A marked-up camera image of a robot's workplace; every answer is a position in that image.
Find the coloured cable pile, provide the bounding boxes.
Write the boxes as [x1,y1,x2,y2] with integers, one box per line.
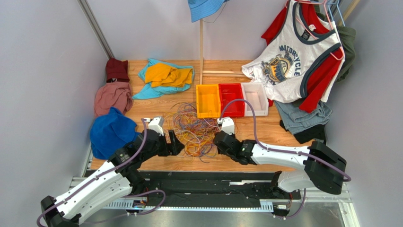
[163,102,239,164]

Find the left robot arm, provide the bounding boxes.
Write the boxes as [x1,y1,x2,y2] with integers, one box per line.
[37,129,185,227]

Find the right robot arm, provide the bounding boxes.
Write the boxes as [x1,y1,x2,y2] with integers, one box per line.
[213,131,347,195]

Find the yellow plastic bin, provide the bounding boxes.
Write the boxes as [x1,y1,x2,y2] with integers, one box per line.
[196,84,221,119]

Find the blue cloth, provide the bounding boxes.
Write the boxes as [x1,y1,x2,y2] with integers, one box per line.
[89,107,139,160]

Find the red plastic bin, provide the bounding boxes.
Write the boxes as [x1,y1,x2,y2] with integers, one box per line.
[219,83,245,117]

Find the white plastic bin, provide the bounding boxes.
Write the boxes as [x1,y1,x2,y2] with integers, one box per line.
[241,82,269,116]

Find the pink cloth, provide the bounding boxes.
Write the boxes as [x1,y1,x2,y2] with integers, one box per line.
[94,81,133,118]

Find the mustard yellow shirt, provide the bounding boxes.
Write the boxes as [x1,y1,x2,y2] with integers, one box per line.
[144,63,193,88]

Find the wooden stand pole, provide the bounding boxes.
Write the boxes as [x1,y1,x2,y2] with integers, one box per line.
[199,19,243,84]

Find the grey denim shorts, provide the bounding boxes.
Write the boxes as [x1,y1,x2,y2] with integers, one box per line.
[274,101,333,135]

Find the maroon cloth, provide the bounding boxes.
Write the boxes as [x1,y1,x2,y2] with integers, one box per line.
[105,58,130,83]

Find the white motorcycle tank top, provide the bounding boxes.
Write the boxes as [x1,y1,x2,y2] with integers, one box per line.
[242,0,346,104]

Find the blue bucket hat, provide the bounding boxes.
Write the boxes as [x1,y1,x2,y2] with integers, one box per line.
[187,0,227,23]

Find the aluminium corner profile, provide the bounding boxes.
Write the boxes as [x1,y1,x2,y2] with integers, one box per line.
[78,0,114,59]

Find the olive green garment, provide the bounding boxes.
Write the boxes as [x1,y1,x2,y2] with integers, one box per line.
[316,12,356,83]

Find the pink clothes hanger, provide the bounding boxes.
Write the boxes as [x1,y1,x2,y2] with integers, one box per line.
[281,0,345,64]

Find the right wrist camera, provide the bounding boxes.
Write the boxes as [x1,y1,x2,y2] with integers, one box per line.
[217,117,235,135]

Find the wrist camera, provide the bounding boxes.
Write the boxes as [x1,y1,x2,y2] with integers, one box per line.
[217,117,235,135]
[148,116,164,136]

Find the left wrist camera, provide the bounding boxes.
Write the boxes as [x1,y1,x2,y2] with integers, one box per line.
[148,116,164,136]

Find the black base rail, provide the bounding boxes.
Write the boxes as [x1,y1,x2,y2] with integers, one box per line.
[83,170,301,209]

